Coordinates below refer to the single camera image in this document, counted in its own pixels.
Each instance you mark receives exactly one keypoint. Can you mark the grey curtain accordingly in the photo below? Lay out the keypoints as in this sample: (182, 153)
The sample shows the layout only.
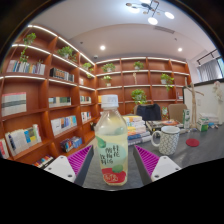
(208, 70)

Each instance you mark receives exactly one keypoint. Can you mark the stack of dark books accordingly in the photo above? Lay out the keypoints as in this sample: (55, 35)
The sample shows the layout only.
(160, 125)

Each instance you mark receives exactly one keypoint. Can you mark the stack of colourful books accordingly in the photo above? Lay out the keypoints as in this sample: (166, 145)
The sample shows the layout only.
(135, 131)

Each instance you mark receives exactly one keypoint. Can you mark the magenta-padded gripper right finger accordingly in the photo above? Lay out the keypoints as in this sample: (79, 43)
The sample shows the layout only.
(163, 166)

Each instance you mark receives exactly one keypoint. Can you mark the branched ceiling lamp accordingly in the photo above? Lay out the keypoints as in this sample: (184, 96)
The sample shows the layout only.
(152, 20)

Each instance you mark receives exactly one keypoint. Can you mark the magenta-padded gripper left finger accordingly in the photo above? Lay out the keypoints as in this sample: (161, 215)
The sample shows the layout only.
(61, 166)

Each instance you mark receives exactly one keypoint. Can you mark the wooden shelf unit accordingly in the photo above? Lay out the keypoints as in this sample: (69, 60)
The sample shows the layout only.
(40, 100)

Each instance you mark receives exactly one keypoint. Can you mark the black track light rail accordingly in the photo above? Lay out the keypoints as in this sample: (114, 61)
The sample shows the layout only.
(206, 56)

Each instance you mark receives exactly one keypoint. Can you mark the recessed ceiling spotlight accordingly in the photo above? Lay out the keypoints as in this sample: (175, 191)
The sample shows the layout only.
(102, 47)
(180, 49)

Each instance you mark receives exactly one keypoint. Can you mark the white patterned mug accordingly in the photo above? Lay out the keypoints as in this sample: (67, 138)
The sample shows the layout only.
(169, 141)

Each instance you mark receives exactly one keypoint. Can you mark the flat round red coaster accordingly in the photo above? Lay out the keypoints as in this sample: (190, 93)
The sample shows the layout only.
(192, 142)

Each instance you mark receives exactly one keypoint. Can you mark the ceiling air vent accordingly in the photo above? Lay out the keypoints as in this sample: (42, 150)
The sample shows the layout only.
(164, 30)

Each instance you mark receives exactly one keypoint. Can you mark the white vase with flowers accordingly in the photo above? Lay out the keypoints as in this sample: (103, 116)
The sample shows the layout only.
(219, 96)

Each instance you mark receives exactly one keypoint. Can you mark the small green white carton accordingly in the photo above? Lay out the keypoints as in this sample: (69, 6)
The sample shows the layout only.
(186, 118)

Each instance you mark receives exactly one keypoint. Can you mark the stack of white boxes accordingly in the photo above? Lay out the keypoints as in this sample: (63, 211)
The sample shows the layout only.
(210, 118)

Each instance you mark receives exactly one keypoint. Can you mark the clear drink bottle white cap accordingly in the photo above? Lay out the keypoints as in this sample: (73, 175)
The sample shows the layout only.
(111, 140)

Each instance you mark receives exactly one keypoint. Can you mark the window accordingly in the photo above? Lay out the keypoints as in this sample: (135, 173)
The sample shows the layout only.
(221, 66)

